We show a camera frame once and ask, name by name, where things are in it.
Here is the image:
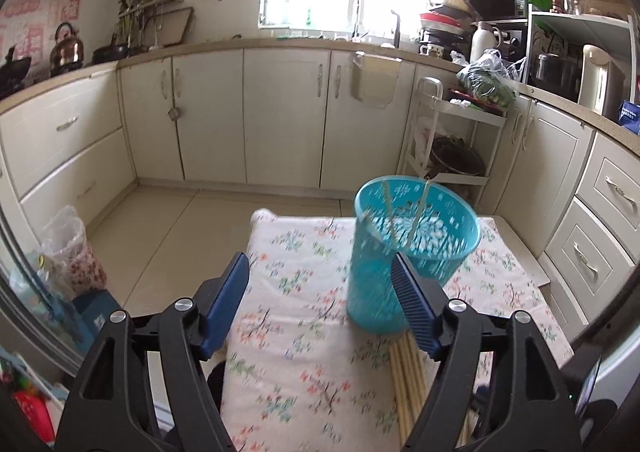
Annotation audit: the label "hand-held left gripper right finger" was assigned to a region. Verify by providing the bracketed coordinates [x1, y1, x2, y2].
[390, 252, 586, 452]

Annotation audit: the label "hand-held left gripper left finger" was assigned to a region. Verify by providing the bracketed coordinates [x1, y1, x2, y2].
[55, 252, 251, 452]

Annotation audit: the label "teal plastic basket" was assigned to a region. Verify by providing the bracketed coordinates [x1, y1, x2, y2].
[345, 175, 482, 337]

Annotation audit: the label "pile of chopsticks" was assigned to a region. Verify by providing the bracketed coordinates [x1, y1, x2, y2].
[387, 332, 473, 450]

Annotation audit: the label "wooden chopstick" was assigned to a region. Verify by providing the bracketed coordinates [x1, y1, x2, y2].
[406, 179, 432, 249]

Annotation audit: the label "floral tablecloth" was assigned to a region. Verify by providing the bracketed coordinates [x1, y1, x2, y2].
[220, 209, 576, 452]

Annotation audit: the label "dark blue box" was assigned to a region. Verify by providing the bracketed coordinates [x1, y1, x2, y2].
[72, 289, 126, 348]

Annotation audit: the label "black pan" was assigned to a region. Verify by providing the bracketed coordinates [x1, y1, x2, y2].
[431, 135, 487, 178]

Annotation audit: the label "clear plastic bag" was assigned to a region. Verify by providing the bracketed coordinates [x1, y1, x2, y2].
[40, 205, 108, 298]

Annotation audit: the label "cream base cabinets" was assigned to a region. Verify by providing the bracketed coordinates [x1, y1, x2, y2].
[0, 45, 640, 328]

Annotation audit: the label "white trolley rack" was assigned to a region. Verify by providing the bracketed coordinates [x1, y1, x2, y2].
[398, 77, 507, 205]

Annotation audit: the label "clear hanging plastic bin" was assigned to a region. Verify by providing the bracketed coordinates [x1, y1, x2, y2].
[350, 51, 401, 108]

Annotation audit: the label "bag of green vegetables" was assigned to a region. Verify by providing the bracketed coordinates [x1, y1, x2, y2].
[450, 49, 526, 108]

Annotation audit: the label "red plastic bag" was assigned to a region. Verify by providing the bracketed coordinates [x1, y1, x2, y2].
[12, 389, 56, 443]

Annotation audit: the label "steel cooking pot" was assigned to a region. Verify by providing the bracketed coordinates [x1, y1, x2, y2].
[532, 52, 581, 96]

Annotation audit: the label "blue carton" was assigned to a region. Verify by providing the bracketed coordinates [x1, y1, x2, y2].
[617, 100, 640, 135]

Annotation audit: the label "white thermos jug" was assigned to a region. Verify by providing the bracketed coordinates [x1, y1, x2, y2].
[470, 21, 502, 63]

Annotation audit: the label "black pot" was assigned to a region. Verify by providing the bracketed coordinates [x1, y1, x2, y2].
[92, 43, 130, 64]

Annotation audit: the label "dark framed tray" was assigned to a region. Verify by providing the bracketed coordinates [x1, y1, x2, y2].
[150, 7, 195, 48]

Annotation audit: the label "stack of dishes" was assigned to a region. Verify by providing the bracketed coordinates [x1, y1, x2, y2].
[419, 5, 473, 46]

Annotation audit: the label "white electric water boiler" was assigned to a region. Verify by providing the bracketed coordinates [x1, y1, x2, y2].
[580, 44, 626, 119]

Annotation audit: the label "steel kettle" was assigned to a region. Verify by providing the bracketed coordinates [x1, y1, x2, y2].
[50, 22, 85, 66]

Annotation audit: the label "black wok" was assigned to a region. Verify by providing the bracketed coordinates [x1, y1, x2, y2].
[0, 47, 32, 86]

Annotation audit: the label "white counter shelf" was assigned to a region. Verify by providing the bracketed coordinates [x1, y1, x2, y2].
[520, 7, 638, 118]

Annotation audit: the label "wall utensil rack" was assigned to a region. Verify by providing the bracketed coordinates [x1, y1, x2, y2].
[117, 0, 187, 38]

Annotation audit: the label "pink wall stickers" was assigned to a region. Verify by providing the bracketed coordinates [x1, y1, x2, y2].
[0, 0, 83, 63]

